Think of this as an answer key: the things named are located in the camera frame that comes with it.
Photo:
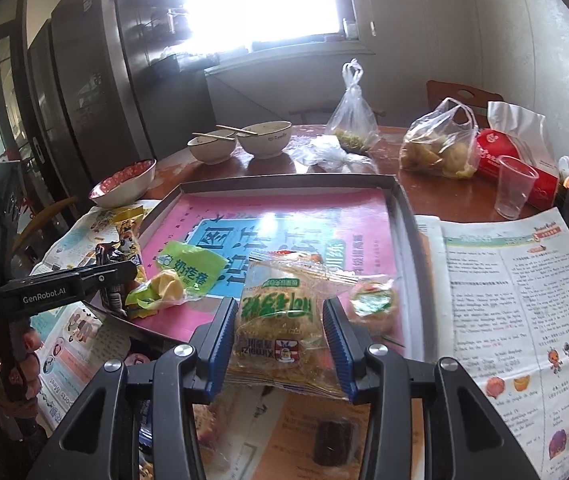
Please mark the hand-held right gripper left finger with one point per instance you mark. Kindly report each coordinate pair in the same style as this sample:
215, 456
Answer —
222, 345

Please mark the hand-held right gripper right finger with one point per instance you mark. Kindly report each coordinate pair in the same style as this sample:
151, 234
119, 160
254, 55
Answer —
337, 350

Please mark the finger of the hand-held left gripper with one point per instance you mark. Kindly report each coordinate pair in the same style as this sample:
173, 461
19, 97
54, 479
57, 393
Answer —
114, 271

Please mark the round cake green label packet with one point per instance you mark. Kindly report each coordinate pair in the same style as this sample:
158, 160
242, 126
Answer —
372, 305

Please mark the clear noodle cake packet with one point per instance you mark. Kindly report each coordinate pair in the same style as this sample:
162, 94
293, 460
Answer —
279, 320

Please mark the green packet with yellow roll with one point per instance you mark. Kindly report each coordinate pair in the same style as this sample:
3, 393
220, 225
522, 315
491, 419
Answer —
189, 265

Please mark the dark chocolate cupcake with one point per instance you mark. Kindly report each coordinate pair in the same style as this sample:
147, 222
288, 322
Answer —
334, 442

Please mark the grey shallow cardboard box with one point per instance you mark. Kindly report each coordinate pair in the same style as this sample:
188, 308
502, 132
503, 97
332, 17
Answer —
409, 240

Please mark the colourful cartoon newspaper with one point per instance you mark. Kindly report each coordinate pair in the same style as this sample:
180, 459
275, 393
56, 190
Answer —
74, 330

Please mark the red patterned bowl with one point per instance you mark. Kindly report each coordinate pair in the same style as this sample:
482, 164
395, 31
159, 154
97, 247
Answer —
124, 185

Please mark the wooden chair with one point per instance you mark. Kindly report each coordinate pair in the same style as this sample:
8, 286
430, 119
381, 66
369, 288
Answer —
444, 95
49, 209

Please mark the orange panel newspaper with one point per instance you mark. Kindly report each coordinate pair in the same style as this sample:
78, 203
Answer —
284, 435

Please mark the pink book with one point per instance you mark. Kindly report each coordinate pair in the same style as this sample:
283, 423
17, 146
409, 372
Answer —
314, 230

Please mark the small cream bowl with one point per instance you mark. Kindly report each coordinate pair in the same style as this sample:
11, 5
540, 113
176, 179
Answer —
212, 151

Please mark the wooden chopsticks pair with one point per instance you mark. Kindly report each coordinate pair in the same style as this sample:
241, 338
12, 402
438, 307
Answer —
214, 135
237, 130

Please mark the white text newspaper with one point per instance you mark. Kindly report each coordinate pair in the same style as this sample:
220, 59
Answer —
504, 300

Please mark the large cream bowl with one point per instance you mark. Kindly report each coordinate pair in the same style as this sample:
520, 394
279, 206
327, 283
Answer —
264, 144

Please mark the crumpled clear plastic wrap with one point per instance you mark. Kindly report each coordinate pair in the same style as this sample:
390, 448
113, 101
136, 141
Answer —
324, 152

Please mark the plastic bag of yellow food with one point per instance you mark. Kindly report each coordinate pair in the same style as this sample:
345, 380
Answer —
434, 150

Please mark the tied clear plastic bag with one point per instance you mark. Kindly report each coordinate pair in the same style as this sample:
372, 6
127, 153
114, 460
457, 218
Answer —
352, 120

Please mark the clear plastic cup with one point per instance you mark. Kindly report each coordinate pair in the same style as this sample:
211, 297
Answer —
514, 190

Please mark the red tissue pack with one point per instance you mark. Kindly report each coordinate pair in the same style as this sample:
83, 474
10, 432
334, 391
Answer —
514, 120

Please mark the bright window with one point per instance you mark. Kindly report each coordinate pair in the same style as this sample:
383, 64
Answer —
274, 0

